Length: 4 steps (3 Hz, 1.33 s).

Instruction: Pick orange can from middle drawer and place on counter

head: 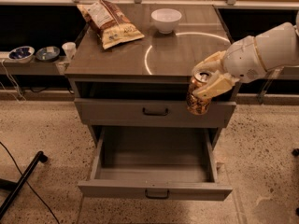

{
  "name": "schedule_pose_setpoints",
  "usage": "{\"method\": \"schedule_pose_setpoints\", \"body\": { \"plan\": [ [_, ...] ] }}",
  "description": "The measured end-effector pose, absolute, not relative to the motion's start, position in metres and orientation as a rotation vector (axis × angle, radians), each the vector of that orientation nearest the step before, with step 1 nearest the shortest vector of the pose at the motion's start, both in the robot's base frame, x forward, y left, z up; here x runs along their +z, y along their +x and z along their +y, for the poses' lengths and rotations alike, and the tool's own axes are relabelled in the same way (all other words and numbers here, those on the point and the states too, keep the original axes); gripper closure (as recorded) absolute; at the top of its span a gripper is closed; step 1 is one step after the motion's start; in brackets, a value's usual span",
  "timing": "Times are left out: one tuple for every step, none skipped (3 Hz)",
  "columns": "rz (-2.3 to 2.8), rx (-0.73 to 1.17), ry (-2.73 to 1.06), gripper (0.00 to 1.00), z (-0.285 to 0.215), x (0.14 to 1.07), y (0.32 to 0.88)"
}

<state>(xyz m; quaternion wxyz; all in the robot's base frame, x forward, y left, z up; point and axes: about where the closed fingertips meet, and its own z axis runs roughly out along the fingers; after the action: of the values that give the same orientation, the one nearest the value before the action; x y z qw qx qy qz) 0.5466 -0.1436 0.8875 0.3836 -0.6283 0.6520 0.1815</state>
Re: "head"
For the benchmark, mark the black middle drawer handle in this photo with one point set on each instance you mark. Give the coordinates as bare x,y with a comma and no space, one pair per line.
157,194

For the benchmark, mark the black stand leg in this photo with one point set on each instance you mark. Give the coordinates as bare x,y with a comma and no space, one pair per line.
13,188

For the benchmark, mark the white paper cup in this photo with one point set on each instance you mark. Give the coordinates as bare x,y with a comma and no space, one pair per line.
69,49

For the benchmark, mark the black upper drawer handle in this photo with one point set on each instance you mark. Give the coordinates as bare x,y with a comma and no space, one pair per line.
147,112

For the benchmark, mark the blue patterned bowl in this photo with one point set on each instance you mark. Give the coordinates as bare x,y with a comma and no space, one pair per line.
22,54

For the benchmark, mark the closed grey upper drawer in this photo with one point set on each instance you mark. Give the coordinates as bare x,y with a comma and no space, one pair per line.
112,112

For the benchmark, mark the white ceramic bowl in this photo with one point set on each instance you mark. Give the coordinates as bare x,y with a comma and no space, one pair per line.
166,19

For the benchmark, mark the brown yellow chip bag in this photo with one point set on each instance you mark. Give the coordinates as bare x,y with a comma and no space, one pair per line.
110,23

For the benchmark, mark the black drawer handle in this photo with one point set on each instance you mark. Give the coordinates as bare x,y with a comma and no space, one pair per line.
147,112
157,194

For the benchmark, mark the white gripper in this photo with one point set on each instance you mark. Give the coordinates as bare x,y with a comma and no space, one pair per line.
242,60

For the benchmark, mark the grey drawer cabinet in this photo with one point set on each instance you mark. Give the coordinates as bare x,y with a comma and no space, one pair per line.
157,67

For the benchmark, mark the grey side shelf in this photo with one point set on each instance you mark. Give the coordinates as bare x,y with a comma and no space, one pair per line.
34,67

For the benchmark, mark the dark blue shallow bowl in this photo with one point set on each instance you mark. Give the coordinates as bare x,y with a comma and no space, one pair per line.
48,54

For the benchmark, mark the orange soda can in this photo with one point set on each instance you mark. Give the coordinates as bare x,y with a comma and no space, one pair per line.
198,106

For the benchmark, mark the open grey middle drawer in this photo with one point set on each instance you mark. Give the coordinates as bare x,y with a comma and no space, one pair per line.
129,160

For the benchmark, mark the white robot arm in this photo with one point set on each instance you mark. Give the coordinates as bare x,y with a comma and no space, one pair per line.
278,47

